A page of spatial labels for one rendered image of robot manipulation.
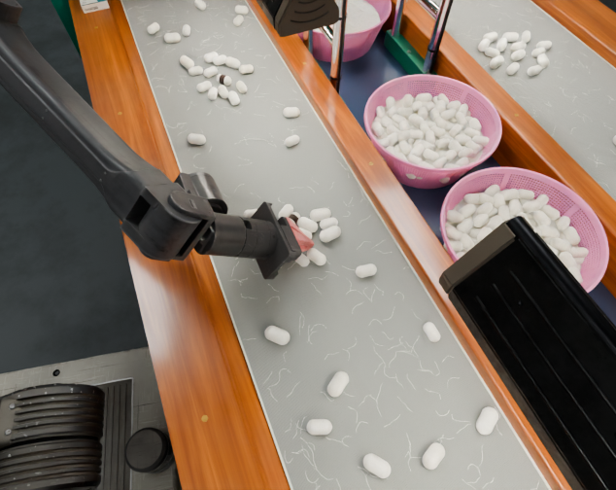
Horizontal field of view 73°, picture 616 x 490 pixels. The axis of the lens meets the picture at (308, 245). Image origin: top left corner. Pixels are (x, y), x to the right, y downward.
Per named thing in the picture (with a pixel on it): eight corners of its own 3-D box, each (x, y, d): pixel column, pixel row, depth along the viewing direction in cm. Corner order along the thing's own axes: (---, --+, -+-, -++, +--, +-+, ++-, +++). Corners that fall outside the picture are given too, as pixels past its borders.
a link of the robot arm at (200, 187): (140, 259, 50) (176, 207, 46) (119, 195, 56) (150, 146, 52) (221, 269, 59) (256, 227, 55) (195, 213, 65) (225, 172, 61)
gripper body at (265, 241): (274, 201, 63) (234, 193, 58) (299, 255, 58) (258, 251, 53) (252, 228, 67) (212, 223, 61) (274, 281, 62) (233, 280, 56)
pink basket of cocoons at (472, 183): (482, 350, 67) (506, 331, 59) (400, 225, 80) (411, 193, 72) (608, 292, 73) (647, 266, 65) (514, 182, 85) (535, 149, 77)
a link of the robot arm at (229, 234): (192, 262, 53) (213, 231, 50) (178, 225, 57) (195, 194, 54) (237, 265, 58) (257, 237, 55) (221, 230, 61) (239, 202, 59)
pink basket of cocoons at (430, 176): (433, 225, 80) (447, 194, 72) (333, 151, 90) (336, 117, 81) (508, 153, 89) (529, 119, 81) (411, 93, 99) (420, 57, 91)
